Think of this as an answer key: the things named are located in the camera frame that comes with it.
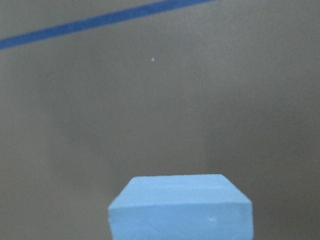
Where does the light blue foam block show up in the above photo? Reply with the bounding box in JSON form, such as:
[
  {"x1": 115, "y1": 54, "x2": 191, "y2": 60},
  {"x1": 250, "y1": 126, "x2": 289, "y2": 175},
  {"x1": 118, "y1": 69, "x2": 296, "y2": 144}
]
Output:
[{"x1": 108, "y1": 174, "x2": 254, "y2": 240}]

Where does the brown paper table cover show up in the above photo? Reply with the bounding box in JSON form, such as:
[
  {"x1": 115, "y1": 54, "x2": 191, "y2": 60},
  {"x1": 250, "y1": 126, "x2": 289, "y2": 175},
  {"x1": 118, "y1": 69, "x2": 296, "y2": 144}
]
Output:
[{"x1": 0, "y1": 0, "x2": 320, "y2": 240}]

